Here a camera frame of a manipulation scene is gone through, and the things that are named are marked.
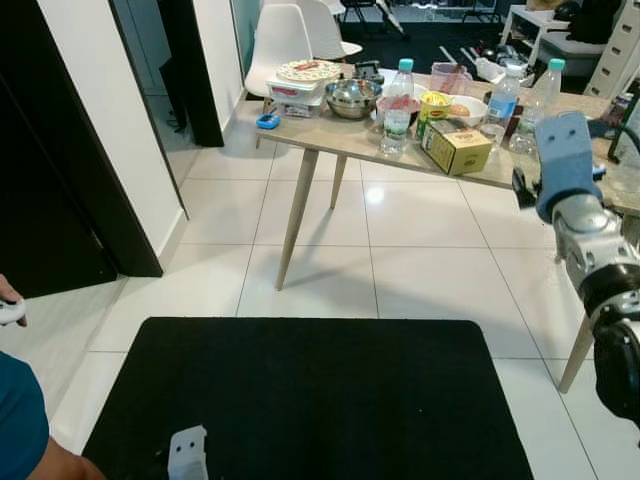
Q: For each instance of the steel mixing bowl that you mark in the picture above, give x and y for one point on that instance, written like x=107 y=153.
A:
x=353 y=100

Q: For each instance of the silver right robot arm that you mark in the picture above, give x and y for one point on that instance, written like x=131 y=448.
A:
x=590 y=250

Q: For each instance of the wide black door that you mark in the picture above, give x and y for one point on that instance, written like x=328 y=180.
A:
x=40 y=200

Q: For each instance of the person's hand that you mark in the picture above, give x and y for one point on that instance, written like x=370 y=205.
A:
x=8 y=290

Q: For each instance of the yellow cardboard tea box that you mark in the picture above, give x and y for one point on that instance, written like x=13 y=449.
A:
x=458 y=150

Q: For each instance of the patterned round plate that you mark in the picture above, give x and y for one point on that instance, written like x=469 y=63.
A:
x=310 y=70

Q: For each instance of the water bottle blue label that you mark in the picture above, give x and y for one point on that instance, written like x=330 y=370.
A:
x=502 y=105

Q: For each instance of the wooden table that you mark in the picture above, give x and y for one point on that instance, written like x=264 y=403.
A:
x=296 y=220

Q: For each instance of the narrow black door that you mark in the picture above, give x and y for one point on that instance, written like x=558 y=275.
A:
x=190 y=70

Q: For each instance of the black backpack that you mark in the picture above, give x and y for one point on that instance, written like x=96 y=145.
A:
x=595 y=20

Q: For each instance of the pink plastic container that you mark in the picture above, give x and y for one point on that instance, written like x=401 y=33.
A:
x=450 y=80

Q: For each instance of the water bottle white label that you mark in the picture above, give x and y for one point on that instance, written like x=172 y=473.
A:
x=398 y=115

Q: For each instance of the white drawer unit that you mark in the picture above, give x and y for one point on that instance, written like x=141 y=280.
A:
x=615 y=55

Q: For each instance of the white desk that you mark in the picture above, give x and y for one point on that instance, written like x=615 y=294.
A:
x=525 y=25

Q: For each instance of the small blue object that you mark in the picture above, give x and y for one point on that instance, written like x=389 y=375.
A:
x=268 y=121

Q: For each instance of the clear water bottle teal cap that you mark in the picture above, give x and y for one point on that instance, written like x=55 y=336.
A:
x=535 y=100

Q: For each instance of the yellow instant noodle cup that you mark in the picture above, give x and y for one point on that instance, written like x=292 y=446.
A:
x=434 y=105

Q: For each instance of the person's forearm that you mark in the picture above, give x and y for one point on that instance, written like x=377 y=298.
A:
x=65 y=465

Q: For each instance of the white bowl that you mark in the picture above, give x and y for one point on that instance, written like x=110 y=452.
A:
x=470 y=112

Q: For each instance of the white plastic chair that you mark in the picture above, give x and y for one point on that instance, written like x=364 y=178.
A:
x=325 y=30
x=280 y=45

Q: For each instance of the person's teal shirt torso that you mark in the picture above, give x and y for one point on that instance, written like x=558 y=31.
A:
x=18 y=420

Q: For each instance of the white plastic container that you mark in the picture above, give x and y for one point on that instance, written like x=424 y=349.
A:
x=295 y=98

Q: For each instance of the black rug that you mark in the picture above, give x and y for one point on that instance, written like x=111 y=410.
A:
x=300 y=400

